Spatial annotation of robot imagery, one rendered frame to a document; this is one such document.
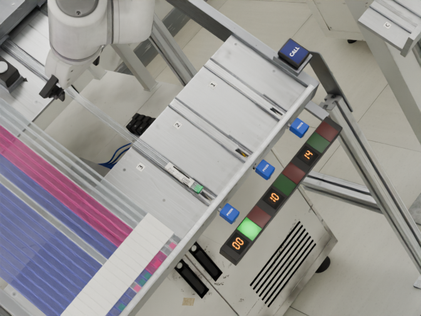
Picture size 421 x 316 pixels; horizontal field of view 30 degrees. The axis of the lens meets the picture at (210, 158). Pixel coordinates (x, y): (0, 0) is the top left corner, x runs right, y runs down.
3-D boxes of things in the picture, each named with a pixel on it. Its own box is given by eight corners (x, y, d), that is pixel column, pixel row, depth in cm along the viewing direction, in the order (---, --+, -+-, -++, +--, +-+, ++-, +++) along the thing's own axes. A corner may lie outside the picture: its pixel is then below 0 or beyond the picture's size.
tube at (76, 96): (203, 189, 146) (203, 187, 145) (198, 195, 145) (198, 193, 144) (2, 36, 155) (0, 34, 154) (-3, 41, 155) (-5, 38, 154)
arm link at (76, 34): (106, 9, 125) (47, 9, 123) (111, -30, 113) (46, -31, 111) (109, 59, 123) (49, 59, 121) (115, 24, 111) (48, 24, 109)
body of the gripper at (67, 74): (79, 3, 127) (77, 31, 138) (36, 46, 124) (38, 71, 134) (114, 32, 127) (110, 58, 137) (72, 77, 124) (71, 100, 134)
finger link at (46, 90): (68, 55, 131) (69, 66, 136) (37, 88, 129) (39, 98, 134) (74, 59, 131) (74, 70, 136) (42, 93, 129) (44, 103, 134)
